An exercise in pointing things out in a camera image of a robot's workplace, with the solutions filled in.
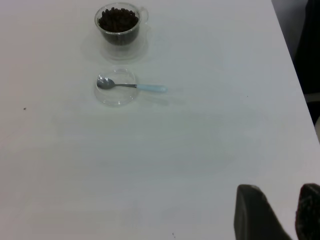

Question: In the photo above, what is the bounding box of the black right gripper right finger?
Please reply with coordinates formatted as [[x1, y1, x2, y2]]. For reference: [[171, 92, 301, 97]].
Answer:
[[294, 183, 320, 240]]

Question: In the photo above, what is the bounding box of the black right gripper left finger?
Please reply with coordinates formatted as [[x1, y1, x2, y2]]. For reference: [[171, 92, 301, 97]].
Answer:
[[233, 184, 293, 240]]

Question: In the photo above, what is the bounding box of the steel spoon pale blue handle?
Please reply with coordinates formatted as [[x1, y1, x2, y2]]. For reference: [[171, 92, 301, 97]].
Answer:
[[96, 77, 168, 94]]

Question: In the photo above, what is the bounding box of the glass cup of coffee beans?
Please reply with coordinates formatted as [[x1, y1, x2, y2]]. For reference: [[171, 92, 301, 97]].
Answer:
[[97, 7, 139, 46]]

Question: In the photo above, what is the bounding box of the black bulky background object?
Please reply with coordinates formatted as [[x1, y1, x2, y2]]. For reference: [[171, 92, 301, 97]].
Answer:
[[294, 0, 320, 126]]

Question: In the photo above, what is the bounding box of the clear glass saucer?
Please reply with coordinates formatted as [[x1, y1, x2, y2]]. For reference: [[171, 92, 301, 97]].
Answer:
[[94, 68, 140, 108]]

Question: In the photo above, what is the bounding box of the double-wall clear glass cup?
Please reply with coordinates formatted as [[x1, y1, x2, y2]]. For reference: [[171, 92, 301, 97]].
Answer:
[[94, 2, 150, 61]]

